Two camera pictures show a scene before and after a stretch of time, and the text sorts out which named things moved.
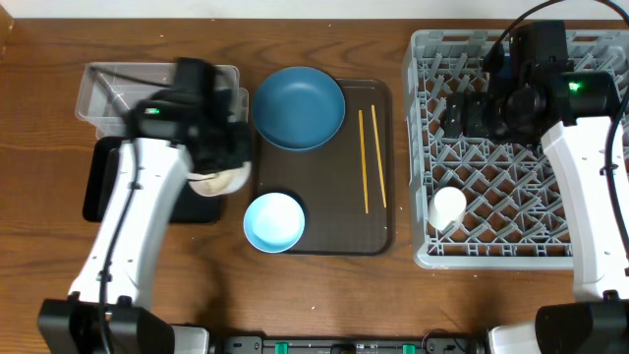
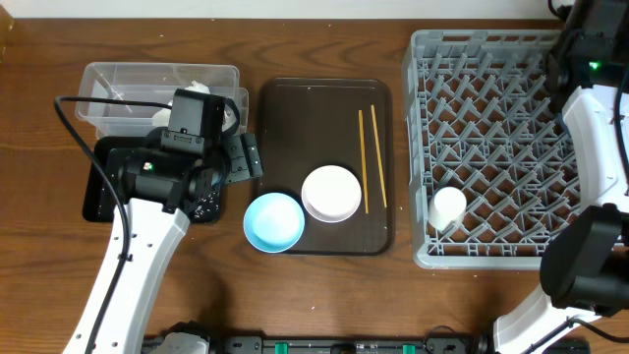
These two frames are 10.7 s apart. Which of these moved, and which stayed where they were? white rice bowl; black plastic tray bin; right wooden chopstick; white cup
Moved: white rice bowl
Stayed: white cup; black plastic tray bin; right wooden chopstick
